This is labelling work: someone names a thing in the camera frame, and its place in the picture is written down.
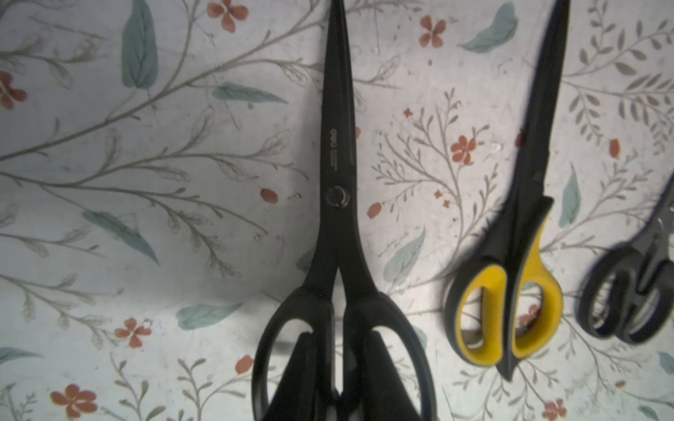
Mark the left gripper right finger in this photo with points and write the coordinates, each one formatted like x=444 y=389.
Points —
x=379 y=393

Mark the small grey silver scissors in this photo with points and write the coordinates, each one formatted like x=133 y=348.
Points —
x=628 y=293

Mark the all black scissors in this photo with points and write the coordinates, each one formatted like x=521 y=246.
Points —
x=339 y=295

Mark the yellow black scissors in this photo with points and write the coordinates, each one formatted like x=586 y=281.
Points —
x=509 y=255

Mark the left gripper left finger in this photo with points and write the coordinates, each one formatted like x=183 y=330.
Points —
x=305 y=389

